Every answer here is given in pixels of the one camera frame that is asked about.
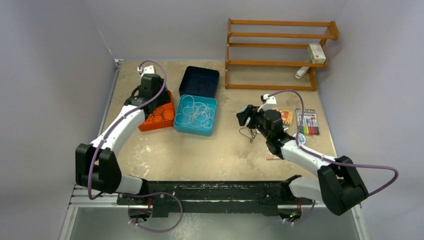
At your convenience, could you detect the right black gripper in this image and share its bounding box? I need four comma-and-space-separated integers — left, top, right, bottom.
236, 105, 271, 140

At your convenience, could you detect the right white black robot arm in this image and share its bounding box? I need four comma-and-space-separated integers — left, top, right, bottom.
236, 104, 370, 216

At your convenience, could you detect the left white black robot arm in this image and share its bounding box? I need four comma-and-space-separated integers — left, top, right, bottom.
75, 73, 171, 205

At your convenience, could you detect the orange card pack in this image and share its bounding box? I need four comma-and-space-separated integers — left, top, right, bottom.
273, 107, 293, 126

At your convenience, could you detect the light blue plastic tray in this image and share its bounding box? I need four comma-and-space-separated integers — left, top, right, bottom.
173, 94, 217, 137

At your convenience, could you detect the white orange marker pen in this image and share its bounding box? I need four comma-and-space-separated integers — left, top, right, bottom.
266, 156, 281, 161

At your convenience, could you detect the dark blue plastic tray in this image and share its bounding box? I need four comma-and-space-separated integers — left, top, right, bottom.
178, 66, 220, 98

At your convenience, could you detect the coloured marker set pack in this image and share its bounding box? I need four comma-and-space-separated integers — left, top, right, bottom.
295, 108, 320, 135

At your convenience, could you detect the white stapler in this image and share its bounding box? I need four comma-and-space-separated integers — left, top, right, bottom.
295, 66, 310, 79

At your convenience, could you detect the wooden shelf rack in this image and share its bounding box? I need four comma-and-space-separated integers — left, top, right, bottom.
224, 18, 340, 92

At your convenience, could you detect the orange plastic tray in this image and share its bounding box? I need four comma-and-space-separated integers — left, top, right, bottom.
138, 90, 176, 132

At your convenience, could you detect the white cardboard box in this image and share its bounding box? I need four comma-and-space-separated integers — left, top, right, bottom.
307, 43, 327, 64

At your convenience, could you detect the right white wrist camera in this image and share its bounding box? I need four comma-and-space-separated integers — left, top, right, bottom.
258, 94, 277, 112

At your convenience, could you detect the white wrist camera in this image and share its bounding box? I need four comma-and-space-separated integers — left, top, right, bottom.
137, 65, 156, 77
258, 94, 277, 112

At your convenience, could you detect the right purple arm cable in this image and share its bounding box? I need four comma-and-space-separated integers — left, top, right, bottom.
268, 89, 399, 226

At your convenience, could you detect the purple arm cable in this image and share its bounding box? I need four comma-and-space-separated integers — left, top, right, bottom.
268, 89, 399, 226
87, 59, 184, 234

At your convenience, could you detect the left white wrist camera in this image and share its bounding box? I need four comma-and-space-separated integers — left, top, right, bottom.
137, 65, 156, 77

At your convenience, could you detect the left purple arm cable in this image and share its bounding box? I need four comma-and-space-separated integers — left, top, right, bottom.
87, 59, 184, 234

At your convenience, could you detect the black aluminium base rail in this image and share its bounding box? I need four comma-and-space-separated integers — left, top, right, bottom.
67, 178, 332, 220

